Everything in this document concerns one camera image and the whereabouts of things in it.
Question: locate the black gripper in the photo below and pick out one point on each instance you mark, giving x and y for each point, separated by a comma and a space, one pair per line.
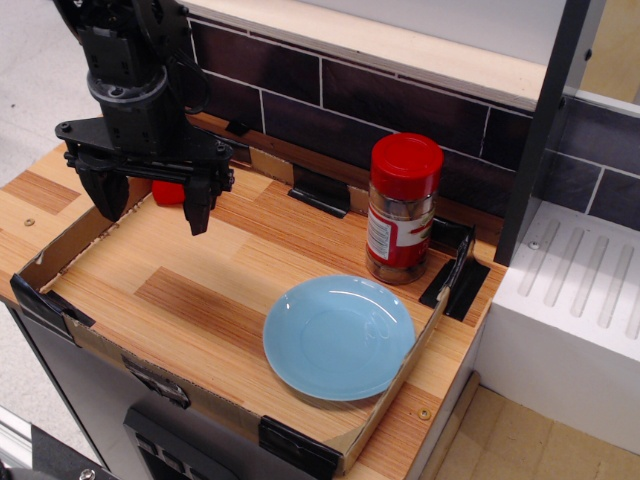
187, 155

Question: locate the light blue plate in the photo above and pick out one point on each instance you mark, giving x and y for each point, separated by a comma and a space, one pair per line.
338, 337

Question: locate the basil bottle with red cap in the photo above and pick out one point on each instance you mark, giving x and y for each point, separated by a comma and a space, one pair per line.
405, 174

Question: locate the dark grey shelf post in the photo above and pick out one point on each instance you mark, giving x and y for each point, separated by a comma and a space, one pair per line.
517, 216

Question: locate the white dish drainer block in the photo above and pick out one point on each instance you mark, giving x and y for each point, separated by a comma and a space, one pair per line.
562, 334

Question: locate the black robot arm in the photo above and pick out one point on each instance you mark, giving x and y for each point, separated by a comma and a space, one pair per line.
134, 50

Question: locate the red toy strawberry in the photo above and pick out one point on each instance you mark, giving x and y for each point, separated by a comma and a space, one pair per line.
167, 193

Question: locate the cardboard fence with black tape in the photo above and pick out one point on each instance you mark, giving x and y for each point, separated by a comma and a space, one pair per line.
153, 336

